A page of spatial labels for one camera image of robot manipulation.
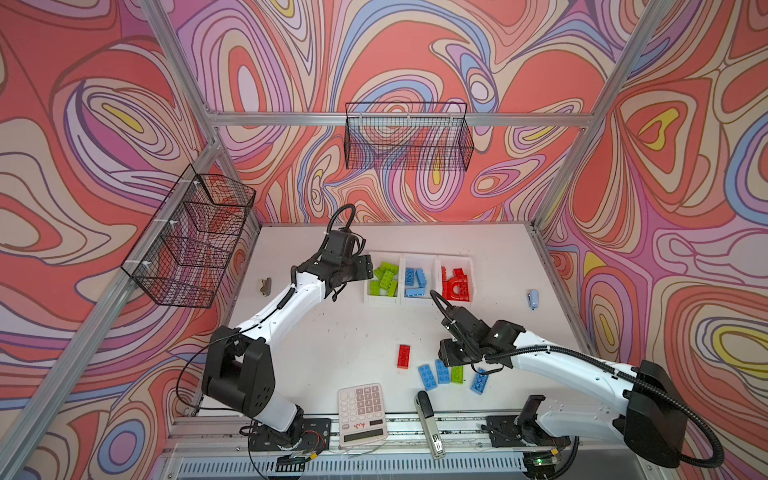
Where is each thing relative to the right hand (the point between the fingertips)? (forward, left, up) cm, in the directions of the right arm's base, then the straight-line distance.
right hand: (452, 361), depth 81 cm
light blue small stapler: (+20, -31, -3) cm, 37 cm away
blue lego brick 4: (-4, -8, -5) cm, 10 cm away
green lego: (+24, +15, -1) cm, 29 cm away
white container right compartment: (+33, -5, +1) cm, 34 cm away
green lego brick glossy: (+28, +17, 0) cm, 33 cm away
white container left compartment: (+37, +16, 0) cm, 40 cm away
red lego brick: (+3, +13, -4) cm, 14 cm away
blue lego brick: (+30, +5, -2) cm, 30 cm away
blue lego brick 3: (-3, +2, -4) cm, 5 cm away
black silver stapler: (-10, +9, 0) cm, 13 cm away
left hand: (+25, +23, +13) cm, 36 cm away
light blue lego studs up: (-3, +7, -4) cm, 8 cm away
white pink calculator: (-12, +25, -3) cm, 28 cm away
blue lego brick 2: (+30, +9, -2) cm, 31 cm away
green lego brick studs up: (-2, -2, -5) cm, 6 cm away
